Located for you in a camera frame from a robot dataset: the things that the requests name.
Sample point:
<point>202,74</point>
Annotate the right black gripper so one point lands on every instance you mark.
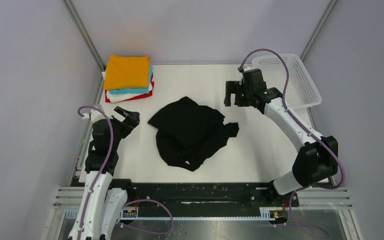
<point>233,91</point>

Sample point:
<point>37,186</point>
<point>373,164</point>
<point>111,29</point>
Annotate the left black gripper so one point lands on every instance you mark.
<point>125,120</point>

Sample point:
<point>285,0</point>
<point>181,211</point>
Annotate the black t-shirt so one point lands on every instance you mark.
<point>189,133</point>

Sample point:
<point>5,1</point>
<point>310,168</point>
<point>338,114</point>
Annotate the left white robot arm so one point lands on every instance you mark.
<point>101,201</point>

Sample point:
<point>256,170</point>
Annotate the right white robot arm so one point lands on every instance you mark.
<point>317,155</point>

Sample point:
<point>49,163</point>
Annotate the white folded t-shirt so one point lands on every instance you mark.
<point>119,96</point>

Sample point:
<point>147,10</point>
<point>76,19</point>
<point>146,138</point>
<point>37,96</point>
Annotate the red folded t-shirt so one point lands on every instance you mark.
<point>139,96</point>

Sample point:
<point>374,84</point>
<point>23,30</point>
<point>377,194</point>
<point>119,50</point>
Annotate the teal folded t-shirt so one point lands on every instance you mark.
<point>140,90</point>

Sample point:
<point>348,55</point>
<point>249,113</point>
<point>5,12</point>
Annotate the orange folded t-shirt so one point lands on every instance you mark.
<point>123,72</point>

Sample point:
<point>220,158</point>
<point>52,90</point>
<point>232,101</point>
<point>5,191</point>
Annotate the white plastic basket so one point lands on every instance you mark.
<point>301,91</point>

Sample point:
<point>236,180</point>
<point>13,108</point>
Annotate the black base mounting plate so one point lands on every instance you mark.
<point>234,199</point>

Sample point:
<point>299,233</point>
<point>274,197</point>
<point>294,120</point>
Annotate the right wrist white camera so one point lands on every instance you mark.
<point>247,69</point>

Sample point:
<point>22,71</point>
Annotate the wrist white camera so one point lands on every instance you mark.
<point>247,69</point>
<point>94,116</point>

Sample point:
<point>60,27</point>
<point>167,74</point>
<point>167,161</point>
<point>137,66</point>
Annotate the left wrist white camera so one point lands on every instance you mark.
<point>94,116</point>

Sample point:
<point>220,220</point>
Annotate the left aluminium frame post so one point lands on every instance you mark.
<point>76,18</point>

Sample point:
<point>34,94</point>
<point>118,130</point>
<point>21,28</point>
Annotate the aluminium frame post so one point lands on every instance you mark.
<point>318,28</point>
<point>76,18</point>

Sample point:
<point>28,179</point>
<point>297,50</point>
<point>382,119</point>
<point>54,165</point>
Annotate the right aluminium frame post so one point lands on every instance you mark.
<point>318,28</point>

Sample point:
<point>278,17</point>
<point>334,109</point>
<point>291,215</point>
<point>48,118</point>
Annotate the white slotted cable duct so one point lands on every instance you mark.
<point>262,215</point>

